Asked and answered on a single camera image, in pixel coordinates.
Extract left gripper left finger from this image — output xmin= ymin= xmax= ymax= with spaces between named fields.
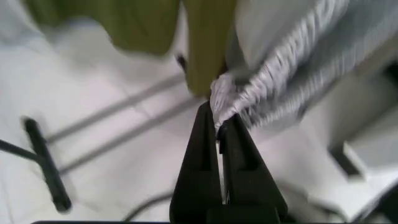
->
xmin=169 ymin=100 xmax=223 ymax=222

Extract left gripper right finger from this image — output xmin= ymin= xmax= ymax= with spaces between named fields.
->
xmin=217 ymin=113 xmax=289 ymax=222

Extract pale grey shorts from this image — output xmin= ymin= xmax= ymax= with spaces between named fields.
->
xmin=210 ymin=0 xmax=398 ymax=133

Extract green long-sleeved shirt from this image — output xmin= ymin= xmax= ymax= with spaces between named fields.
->
xmin=23 ymin=0 xmax=239 ymax=97

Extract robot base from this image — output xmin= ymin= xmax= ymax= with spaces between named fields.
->
xmin=307 ymin=62 xmax=398 ymax=222

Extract black clothes rack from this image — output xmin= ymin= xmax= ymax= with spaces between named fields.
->
xmin=0 ymin=55 xmax=208 ymax=215

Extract black cable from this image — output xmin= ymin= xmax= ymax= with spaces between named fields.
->
xmin=123 ymin=192 xmax=174 ymax=222

